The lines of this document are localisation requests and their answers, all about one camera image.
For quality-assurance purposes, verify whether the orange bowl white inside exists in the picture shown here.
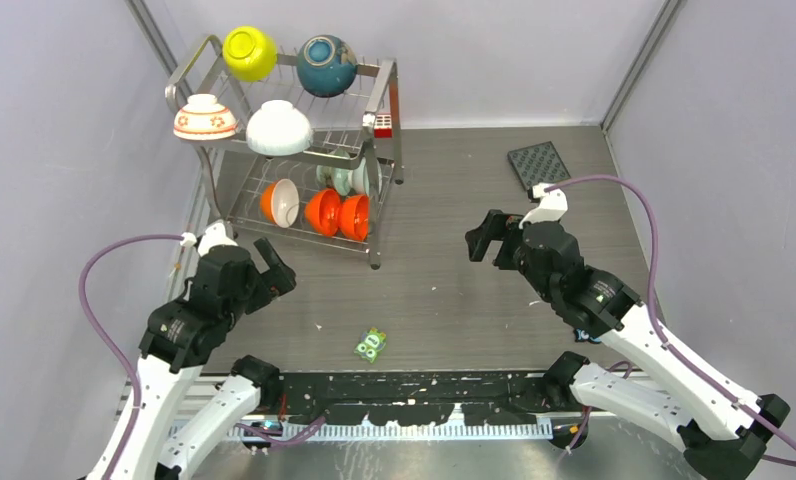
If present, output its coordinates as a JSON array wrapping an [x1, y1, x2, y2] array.
[[260, 178, 300, 228]]

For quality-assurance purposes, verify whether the orange plastic bowl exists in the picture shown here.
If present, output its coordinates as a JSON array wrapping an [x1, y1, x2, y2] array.
[[339, 195, 369, 242], [305, 188, 342, 237]]

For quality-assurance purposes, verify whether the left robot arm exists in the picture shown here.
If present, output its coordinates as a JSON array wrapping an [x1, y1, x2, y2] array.
[[87, 235, 296, 479]]

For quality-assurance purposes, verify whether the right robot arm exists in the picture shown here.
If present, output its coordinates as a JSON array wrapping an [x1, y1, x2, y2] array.
[[465, 210, 790, 479]]

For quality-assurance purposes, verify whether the metal two-tier dish rack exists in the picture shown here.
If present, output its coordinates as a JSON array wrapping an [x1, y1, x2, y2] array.
[[165, 35, 404, 270]]

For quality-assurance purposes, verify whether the dark grey studded baseplate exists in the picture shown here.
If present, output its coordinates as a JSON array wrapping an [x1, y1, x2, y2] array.
[[506, 141, 571, 191]]

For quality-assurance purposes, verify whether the blue owl puzzle piece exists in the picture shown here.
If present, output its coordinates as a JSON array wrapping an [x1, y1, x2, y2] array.
[[574, 329, 601, 344]]

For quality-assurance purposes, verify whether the green owl puzzle piece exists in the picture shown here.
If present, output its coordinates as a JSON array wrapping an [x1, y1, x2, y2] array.
[[354, 327, 386, 363]]

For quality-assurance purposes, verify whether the pale green ceramic bowl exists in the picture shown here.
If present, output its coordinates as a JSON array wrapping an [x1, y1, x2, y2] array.
[[316, 165, 353, 196]]

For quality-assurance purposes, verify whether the plain white bowl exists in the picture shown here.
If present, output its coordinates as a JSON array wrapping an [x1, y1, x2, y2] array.
[[246, 100, 314, 157]]

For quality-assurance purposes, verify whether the red white toy block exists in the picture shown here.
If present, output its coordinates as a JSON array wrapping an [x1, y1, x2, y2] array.
[[373, 113, 393, 139]]

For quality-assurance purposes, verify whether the white bowl red pattern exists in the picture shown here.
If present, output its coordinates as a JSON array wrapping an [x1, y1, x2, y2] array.
[[173, 94, 239, 141]]

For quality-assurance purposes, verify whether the dark blue ceramic bowl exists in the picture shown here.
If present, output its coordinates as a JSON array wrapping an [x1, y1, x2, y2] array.
[[296, 34, 358, 98]]

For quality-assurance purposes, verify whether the yellow bowl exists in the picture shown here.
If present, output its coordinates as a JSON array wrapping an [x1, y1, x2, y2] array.
[[222, 26, 277, 83]]

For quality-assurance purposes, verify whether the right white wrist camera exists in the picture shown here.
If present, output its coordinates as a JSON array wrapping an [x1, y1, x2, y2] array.
[[519, 183, 568, 229]]

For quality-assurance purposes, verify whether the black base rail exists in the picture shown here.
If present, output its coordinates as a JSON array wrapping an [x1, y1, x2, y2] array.
[[253, 370, 583, 427]]

